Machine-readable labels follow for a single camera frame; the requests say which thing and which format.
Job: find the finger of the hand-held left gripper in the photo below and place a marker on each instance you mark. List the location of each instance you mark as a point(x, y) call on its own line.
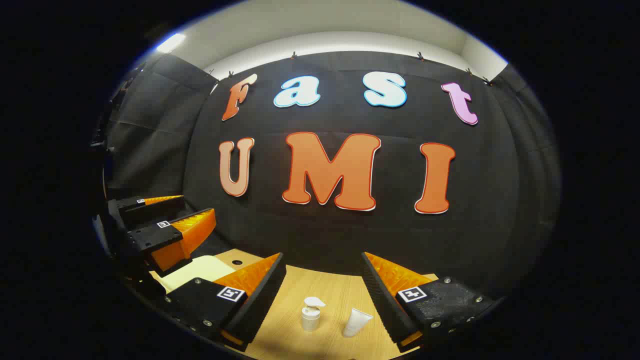
point(150, 210)
point(155, 237)

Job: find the white squeeze tube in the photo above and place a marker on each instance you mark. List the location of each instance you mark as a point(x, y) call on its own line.
point(356, 322)

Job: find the black backdrop cloth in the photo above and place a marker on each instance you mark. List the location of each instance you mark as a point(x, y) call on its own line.
point(320, 235)

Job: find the white pump bottle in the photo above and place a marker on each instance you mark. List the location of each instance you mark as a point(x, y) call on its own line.
point(310, 317)

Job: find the pale yellow suitcase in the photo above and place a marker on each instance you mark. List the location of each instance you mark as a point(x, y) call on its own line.
point(195, 272)

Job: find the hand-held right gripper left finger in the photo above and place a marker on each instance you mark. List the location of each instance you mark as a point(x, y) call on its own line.
point(260, 305)

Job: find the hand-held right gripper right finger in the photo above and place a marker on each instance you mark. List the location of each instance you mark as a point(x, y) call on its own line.
point(385, 305)

